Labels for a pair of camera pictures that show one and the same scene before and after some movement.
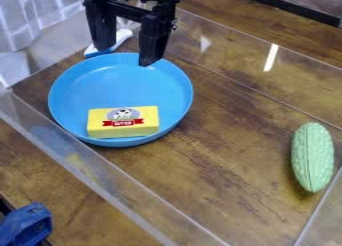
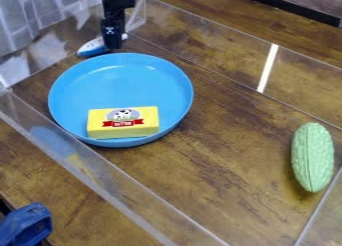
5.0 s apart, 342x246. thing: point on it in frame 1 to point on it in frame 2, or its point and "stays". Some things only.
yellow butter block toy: x=122 y=121 stays
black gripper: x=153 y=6 to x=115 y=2
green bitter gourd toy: x=313 y=156 stays
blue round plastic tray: x=111 y=80 stays
